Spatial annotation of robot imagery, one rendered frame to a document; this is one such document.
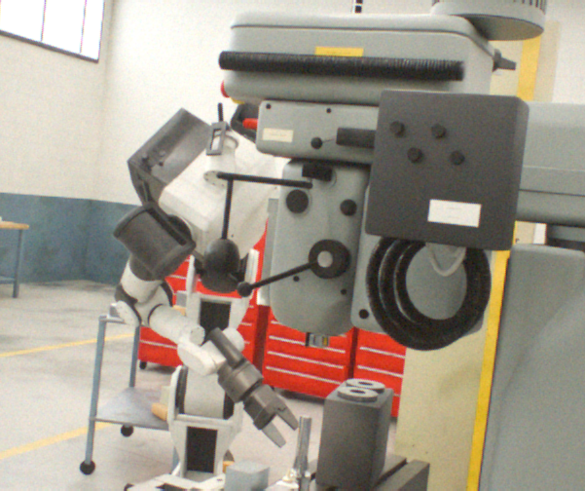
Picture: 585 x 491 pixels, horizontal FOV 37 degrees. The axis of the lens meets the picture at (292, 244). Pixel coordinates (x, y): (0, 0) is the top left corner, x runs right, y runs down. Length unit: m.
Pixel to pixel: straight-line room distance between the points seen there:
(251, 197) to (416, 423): 1.69
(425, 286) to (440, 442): 2.02
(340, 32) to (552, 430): 0.75
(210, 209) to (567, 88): 9.02
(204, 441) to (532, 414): 1.24
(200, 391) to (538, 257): 1.19
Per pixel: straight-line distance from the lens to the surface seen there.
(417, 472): 2.15
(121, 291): 2.16
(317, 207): 1.59
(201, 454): 2.49
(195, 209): 1.98
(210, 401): 2.35
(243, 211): 2.01
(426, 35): 1.53
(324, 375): 6.73
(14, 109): 11.99
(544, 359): 1.40
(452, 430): 3.46
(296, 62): 1.56
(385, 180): 1.26
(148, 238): 1.94
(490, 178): 1.22
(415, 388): 3.47
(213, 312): 2.36
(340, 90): 1.56
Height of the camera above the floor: 1.56
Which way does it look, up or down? 3 degrees down
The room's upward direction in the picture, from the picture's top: 7 degrees clockwise
